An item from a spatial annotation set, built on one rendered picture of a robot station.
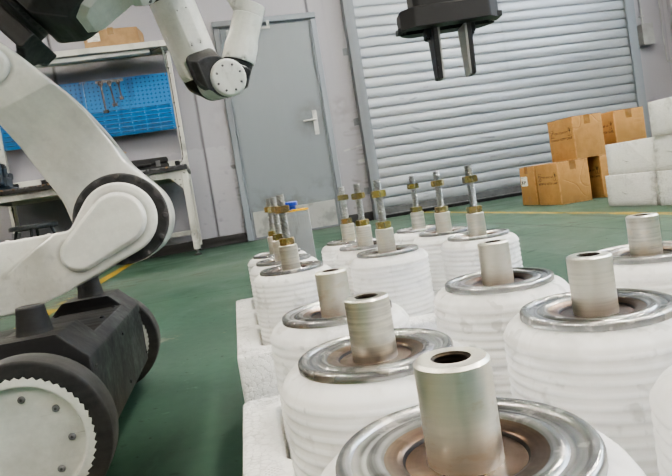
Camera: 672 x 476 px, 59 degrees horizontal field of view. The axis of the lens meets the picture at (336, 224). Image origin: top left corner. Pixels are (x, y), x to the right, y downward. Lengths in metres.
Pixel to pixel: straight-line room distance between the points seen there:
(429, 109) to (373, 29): 0.97
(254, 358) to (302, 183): 5.24
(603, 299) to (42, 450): 0.67
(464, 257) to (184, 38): 0.79
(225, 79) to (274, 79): 4.68
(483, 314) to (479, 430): 0.23
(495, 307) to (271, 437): 0.17
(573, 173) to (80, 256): 3.87
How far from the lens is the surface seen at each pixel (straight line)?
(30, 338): 0.85
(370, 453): 0.19
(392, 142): 6.01
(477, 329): 0.40
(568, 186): 4.45
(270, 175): 5.82
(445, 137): 6.21
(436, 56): 0.75
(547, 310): 0.34
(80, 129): 1.00
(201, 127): 5.85
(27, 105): 1.01
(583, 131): 4.54
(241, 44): 1.33
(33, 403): 0.81
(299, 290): 0.66
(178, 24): 1.29
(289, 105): 5.91
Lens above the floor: 0.33
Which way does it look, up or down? 3 degrees down
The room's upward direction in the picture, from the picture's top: 9 degrees counter-clockwise
